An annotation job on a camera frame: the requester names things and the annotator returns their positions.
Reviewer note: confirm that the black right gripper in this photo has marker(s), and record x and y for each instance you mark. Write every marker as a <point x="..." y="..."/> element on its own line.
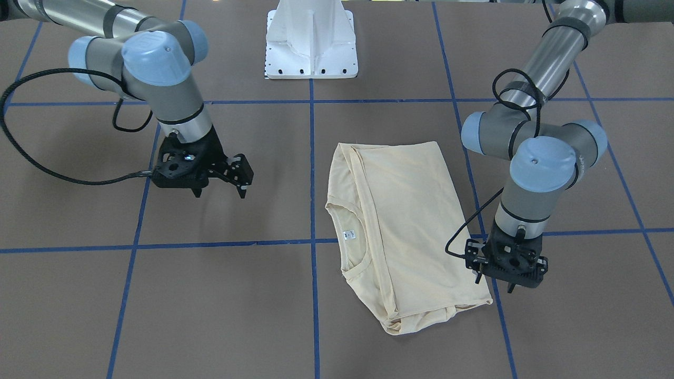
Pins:
<point x="212" y="148"/>

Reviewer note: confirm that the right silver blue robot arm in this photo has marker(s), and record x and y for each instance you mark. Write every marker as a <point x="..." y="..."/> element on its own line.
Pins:
<point x="141" y="57"/>

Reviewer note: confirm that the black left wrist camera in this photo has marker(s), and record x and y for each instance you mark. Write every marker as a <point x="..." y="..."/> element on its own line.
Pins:
<point x="474" y="260"/>

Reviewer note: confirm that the beige long-sleeve printed shirt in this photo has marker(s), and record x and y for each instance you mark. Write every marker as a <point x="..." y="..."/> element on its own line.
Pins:
<point x="394" y="210"/>

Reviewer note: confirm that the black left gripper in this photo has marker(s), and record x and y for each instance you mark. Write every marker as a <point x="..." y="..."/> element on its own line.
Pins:
<point x="472" y="257"/>

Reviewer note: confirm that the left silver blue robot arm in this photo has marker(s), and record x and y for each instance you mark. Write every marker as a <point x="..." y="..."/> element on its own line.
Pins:
<point x="545" y="159"/>

